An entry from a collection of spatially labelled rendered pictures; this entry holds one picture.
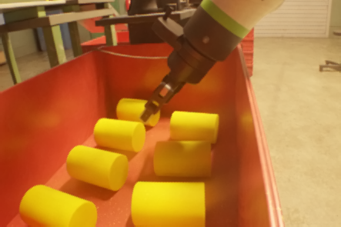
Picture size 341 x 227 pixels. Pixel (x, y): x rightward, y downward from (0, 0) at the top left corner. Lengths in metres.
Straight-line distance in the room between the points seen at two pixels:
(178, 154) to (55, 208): 0.22
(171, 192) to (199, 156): 0.11
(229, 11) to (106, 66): 0.47
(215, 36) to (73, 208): 0.33
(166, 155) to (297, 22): 6.25
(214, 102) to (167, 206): 0.41
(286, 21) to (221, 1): 6.12
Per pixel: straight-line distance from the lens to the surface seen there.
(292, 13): 6.50
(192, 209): 0.35
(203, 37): 0.37
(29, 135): 0.50
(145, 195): 0.36
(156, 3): 0.73
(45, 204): 0.40
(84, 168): 0.46
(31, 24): 0.81
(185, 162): 0.43
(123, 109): 0.66
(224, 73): 0.66
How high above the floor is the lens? 0.94
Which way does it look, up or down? 23 degrees down
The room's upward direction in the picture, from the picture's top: 5 degrees counter-clockwise
